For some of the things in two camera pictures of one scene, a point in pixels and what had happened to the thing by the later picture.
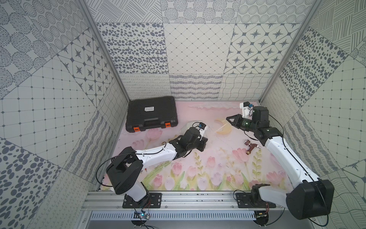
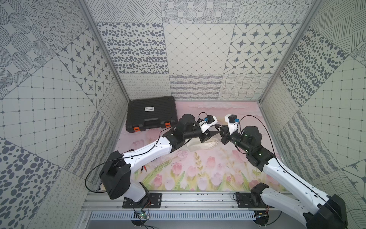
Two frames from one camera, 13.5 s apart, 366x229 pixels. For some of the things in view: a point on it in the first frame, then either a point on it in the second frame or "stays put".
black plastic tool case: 151,113 stays put
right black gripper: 238,118 → 224,130
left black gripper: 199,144 → 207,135
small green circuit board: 144,215 stays put
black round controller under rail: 261,217 stays put
